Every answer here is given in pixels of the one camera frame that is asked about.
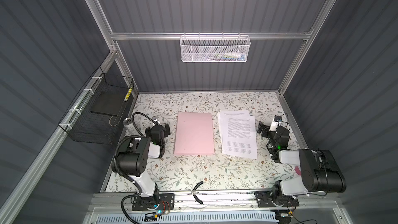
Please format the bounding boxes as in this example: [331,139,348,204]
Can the pink file folder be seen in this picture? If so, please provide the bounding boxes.
[174,112,215,156]

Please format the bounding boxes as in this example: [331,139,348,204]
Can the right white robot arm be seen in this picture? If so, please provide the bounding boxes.
[257,121,347,202]

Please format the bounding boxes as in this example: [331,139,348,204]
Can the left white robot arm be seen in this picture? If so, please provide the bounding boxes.
[111,123,171,202]

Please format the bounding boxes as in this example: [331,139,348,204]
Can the silver drink can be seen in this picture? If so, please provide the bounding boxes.
[123,117,135,135]

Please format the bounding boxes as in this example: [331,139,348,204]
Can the stack of printed papers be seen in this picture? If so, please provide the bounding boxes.
[218,110,258,159]

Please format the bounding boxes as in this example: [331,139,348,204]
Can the yellow marker pen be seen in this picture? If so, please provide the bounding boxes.
[124,87,133,102]

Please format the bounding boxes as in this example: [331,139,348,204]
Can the black notebook in basket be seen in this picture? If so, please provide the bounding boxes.
[90,91,127,117]

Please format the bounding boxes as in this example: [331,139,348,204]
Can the black pliers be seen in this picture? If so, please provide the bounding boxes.
[190,181,205,205]

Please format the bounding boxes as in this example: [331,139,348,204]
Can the black wire basket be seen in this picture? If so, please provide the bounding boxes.
[59,68,134,145]

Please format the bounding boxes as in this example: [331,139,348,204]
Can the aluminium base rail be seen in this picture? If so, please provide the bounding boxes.
[87,189,343,214]

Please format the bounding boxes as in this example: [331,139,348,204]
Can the white wire mesh basket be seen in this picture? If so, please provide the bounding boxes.
[179,35,251,63]

